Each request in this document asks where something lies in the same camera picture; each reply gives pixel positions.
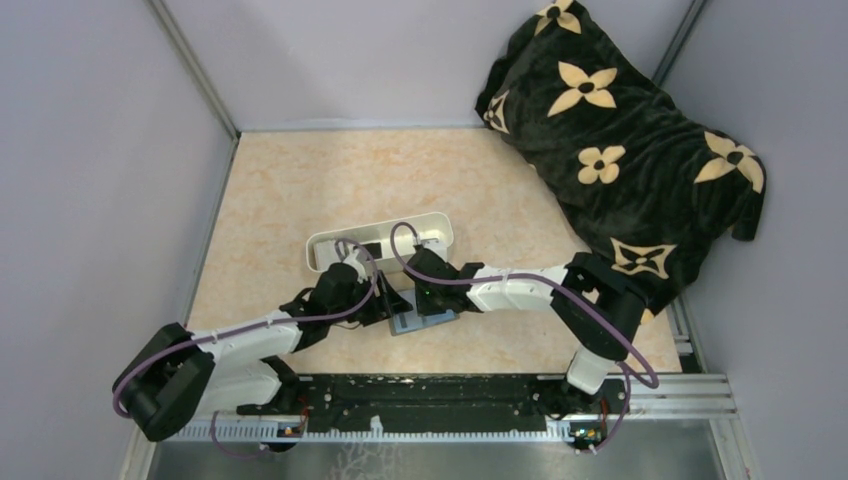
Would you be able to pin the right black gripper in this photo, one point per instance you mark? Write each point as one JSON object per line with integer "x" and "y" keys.
{"x": 423, "y": 305}

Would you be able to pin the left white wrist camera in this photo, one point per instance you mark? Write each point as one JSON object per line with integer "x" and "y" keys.
{"x": 359, "y": 261}

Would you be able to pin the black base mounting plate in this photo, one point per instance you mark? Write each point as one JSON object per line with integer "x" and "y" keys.
{"x": 496, "y": 403}

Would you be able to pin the white plastic tray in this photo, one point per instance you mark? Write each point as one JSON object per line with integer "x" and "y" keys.
{"x": 426, "y": 225}

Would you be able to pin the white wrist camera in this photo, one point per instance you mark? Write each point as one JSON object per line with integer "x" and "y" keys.
{"x": 435, "y": 244}
{"x": 359, "y": 261}

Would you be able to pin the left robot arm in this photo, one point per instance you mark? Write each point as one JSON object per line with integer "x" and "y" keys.
{"x": 180, "y": 374}

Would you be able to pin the stack of white cards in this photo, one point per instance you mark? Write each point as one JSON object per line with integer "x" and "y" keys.
{"x": 328, "y": 252}

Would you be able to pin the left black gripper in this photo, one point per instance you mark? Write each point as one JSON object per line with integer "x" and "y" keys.
{"x": 385, "y": 305}

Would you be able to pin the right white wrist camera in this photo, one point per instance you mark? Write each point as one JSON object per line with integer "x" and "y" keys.
{"x": 435, "y": 244}

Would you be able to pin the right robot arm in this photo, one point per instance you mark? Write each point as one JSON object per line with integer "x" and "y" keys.
{"x": 600, "y": 307}

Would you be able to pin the aluminium frame rail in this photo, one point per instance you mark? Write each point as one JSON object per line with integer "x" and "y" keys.
{"x": 679, "y": 397}

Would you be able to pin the dark credit card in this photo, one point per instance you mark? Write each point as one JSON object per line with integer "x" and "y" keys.
{"x": 374, "y": 249}

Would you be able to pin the black floral blanket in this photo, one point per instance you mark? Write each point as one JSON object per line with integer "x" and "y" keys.
{"x": 644, "y": 187}

